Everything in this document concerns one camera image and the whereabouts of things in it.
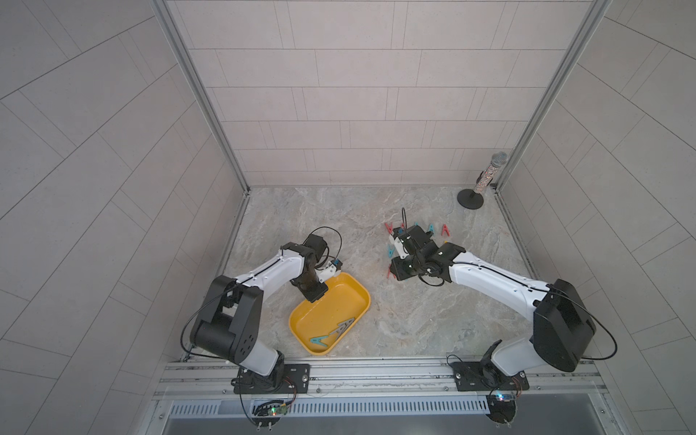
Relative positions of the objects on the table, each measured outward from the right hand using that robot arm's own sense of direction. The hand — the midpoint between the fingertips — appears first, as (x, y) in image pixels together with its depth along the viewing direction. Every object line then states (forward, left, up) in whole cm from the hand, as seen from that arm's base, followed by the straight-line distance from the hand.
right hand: (391, 268), depth 84 cm
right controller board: (-36, -24, -11) cm, 45 cm away
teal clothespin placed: (+19, -18, -7) cm, 28 cm away
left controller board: (-34, +34, -6) cm, 48 cm away
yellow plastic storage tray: (-14, +23, -6) cm, 28 cm away
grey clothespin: (-14, +16, -6) cm, 22 cm away
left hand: (-2, +23, -7) cm, 25 cm away
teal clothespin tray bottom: (-18, +23, -7) cm, 30 cm away
